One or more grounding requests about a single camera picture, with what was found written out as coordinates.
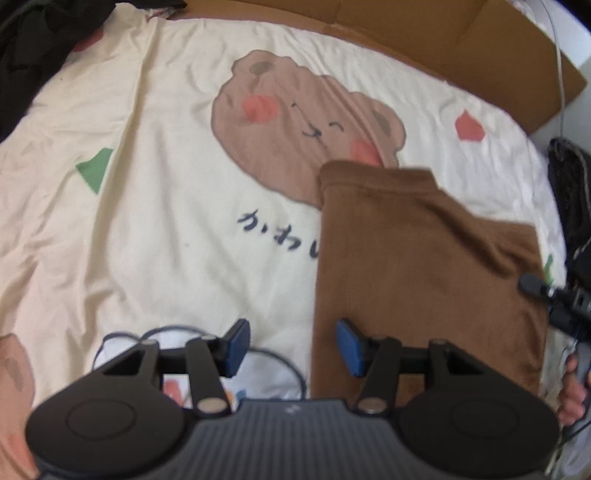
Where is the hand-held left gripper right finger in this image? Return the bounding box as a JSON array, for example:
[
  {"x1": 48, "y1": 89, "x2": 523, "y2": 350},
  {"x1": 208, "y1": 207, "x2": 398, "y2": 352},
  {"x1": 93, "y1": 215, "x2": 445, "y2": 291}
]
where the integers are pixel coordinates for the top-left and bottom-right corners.
[{"x1": 335, "y1": 319, "x2": 485, "y2": 415}]

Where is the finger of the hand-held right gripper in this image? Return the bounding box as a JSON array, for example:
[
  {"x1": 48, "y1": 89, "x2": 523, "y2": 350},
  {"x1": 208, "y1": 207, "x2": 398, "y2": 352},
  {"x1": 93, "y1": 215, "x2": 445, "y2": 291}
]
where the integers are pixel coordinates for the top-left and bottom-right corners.
[{"x1": 518, "y1": 273, "x2": 559, "y2": 301}]

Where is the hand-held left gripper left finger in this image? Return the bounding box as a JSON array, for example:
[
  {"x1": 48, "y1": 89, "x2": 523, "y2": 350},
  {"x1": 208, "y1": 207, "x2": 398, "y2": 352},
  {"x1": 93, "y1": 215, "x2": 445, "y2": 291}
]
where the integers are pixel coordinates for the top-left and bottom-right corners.
[{"x1": 102, "y1": 318, "x2": 251, "y2": 414}]

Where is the brown printed t-shirt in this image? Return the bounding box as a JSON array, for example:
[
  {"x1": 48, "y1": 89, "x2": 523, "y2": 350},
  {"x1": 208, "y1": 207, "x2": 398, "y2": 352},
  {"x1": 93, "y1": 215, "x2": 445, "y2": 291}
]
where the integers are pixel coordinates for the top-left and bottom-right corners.
[{"x1": 309, "y1": 159, "x2": 550, "y2": 402}]

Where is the person's right hand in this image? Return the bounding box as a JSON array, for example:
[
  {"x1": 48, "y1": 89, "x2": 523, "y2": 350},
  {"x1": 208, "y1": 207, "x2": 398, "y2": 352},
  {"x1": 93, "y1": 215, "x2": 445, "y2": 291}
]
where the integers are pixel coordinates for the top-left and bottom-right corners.
[{"x1": 558, "y1": 353, "x2": 591, "y2": 428}]

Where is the pale mint cloth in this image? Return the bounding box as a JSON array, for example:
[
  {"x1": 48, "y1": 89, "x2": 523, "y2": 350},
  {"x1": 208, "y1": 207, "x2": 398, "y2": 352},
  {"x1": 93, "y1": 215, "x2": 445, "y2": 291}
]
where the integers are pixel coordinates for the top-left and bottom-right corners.
[{"x1": 551, "y1": 422, "x2": 591, "y2": 480}]

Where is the cream bear print bed sheet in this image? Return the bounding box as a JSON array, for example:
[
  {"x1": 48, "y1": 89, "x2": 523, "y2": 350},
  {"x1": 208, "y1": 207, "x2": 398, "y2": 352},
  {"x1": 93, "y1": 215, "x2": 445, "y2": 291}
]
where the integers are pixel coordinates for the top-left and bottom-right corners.
[{"x1": 0, "y1": 2, "x2": 578, "y2": 480}]

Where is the flattened cardboard sheet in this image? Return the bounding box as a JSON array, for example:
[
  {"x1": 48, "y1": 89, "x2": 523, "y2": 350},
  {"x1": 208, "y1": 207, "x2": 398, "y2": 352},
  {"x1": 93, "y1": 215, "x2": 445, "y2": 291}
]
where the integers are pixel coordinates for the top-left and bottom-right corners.
[{"x1": 166, "y1": 0, "x2": 588, "y2": 134}]

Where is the crumpled black garment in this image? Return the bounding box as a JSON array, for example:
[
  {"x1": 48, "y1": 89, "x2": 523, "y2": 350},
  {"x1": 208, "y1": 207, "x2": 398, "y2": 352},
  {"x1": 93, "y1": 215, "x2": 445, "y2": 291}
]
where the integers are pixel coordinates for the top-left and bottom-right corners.
[{"x1": 0, "y1": 0, "x2": 188, "y2": 141}]

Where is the white power cable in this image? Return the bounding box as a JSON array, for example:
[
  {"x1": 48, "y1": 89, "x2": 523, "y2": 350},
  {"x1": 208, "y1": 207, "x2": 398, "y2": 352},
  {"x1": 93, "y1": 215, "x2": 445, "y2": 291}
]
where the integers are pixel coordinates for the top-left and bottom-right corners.
[{"x1": 540, "y1": 0, "x2": 568, "y2": 139}]

